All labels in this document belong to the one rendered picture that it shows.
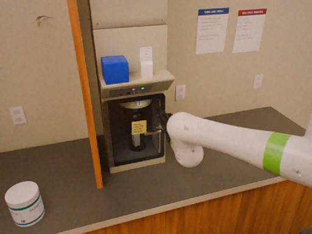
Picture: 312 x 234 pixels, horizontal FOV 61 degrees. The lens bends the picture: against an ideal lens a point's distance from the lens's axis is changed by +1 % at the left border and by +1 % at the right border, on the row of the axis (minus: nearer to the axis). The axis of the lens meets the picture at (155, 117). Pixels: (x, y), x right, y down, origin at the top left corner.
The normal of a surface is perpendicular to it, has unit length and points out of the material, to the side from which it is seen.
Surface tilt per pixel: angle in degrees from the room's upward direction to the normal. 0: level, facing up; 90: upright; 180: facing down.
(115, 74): 90
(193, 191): 0
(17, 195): 0
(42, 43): 90
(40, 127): 90
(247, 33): 90
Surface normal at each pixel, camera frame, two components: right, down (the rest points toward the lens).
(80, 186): 0.00, -0.87
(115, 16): 0.30, 0.47
